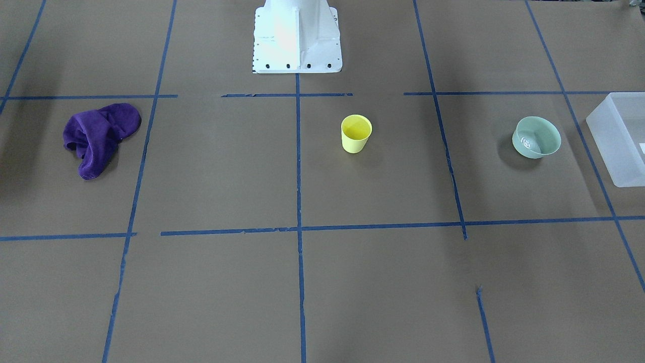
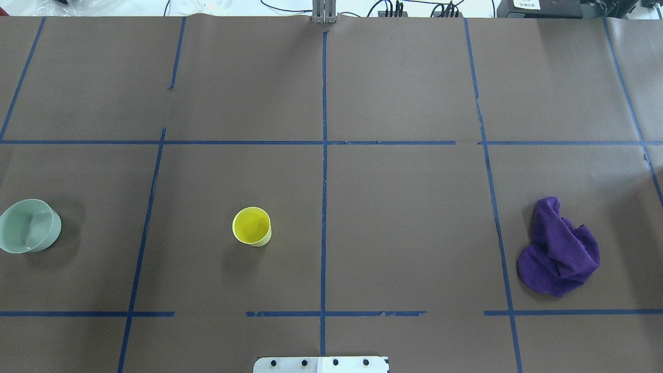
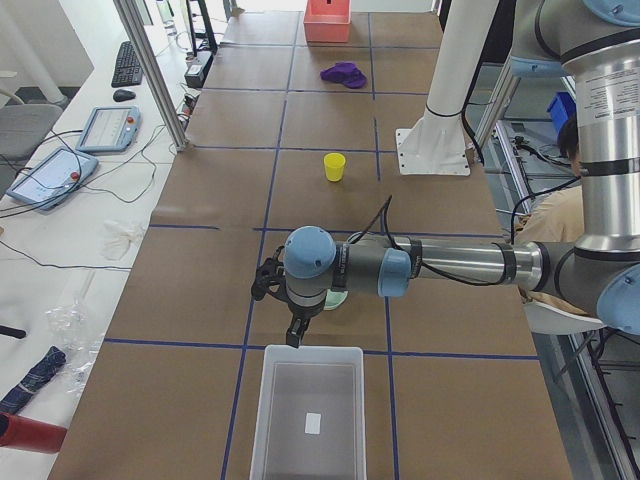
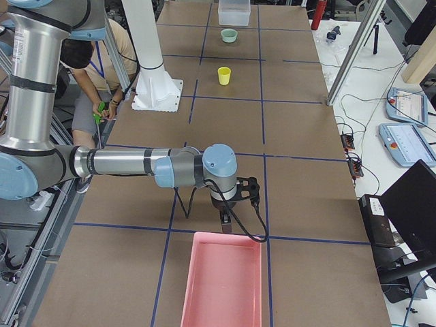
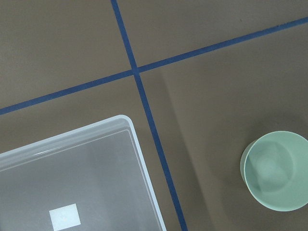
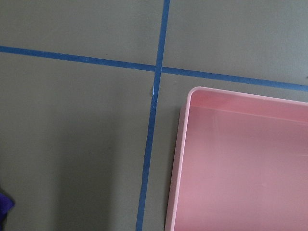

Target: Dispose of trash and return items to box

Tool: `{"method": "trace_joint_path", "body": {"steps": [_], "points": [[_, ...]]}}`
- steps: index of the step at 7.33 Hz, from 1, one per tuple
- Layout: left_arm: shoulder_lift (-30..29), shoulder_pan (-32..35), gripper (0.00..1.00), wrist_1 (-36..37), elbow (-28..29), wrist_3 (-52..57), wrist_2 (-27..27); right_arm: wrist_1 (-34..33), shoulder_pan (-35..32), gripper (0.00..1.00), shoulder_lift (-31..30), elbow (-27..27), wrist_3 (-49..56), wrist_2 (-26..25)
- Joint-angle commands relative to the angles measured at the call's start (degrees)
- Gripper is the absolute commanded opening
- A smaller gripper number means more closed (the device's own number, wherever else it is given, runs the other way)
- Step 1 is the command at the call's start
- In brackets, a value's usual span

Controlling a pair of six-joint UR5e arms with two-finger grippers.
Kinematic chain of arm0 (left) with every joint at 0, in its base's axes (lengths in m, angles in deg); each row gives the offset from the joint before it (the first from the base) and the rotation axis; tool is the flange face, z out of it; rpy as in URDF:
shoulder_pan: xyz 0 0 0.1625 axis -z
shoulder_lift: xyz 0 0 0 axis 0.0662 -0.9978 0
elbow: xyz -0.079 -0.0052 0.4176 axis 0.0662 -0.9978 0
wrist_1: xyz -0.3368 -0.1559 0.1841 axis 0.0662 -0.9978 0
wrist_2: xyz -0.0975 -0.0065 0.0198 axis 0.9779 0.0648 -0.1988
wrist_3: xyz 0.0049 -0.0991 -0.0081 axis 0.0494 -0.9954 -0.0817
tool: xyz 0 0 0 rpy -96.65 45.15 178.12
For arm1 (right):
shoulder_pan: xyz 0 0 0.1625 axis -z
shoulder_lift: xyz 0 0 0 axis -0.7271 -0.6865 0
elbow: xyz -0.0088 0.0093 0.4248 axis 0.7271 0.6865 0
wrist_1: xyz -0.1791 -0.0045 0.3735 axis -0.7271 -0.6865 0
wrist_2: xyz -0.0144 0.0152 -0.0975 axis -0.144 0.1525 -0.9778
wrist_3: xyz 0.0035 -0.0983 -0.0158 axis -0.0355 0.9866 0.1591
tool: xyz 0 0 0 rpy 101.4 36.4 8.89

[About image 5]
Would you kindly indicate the translucent plastic storage box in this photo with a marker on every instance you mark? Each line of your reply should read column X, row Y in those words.
column 93, row 178

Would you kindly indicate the pale green bowl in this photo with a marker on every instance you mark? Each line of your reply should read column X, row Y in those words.
column 274, row 168

